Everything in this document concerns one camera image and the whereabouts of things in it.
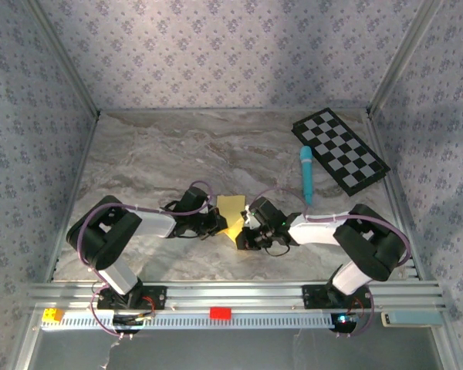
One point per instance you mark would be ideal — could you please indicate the yellow cloth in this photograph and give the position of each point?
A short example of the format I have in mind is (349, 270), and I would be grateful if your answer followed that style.
(231, 206)

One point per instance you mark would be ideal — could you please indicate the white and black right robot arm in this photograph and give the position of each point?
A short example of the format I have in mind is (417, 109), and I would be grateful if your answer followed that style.
(374, 246)

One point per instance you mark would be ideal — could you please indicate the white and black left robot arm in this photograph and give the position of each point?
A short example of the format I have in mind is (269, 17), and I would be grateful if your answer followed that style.
(104, 235)

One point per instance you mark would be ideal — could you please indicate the red block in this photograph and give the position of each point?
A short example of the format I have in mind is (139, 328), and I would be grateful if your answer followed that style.
(220, 313)

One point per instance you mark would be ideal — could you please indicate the teal cylindrical pen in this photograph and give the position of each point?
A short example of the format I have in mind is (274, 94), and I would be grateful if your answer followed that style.
(306, 169)

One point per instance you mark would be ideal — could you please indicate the black and white checkerboard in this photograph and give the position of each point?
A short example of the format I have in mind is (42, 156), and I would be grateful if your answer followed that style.
(339, 150)

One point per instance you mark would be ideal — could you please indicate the beige and blue device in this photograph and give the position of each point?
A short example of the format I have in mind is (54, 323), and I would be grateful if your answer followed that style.
(413, 318)

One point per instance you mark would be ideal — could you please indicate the yellow toy block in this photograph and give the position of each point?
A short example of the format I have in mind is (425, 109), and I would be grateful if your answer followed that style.
(52, 315)

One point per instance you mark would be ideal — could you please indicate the aluminium mounting rail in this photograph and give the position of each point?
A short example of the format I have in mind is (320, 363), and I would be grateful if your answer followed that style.
(235, 294)

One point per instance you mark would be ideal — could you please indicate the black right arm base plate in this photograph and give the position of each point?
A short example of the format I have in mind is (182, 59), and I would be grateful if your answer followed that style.
(312, 297)

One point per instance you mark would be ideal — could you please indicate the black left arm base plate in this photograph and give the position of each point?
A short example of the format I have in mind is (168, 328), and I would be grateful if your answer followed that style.
(158, 297)

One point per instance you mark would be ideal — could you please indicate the aluminium frame bar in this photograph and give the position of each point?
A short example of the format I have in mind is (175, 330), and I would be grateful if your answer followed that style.
(396, 200)
(235, 111)
(85, 154)

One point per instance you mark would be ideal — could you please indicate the aluminium frame post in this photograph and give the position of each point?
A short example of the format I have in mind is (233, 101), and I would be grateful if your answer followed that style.
(401, 58)

